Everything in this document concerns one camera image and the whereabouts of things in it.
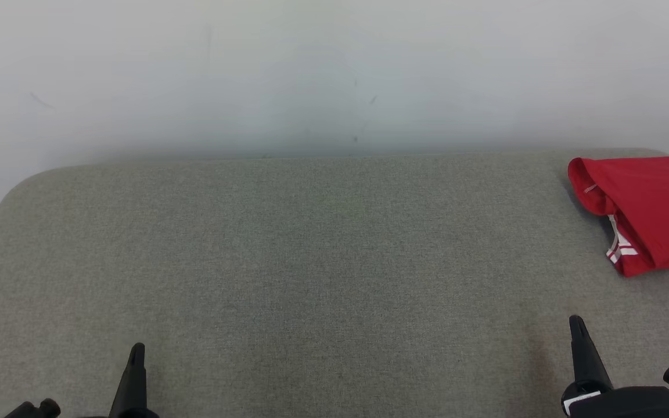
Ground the red shirt with white sleeves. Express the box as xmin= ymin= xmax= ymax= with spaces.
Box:
xmin=567 ymin=156 xmax=669 ymax=273

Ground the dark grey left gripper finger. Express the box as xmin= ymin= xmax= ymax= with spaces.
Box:
xmin=108 ymin=343 xmax=139 ymax=418
xmin=135 ymin=343 xmax=160 ymax=418

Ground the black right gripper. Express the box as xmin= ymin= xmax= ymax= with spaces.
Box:
xmin=561 ymin=315 xmax=669 ymax=418

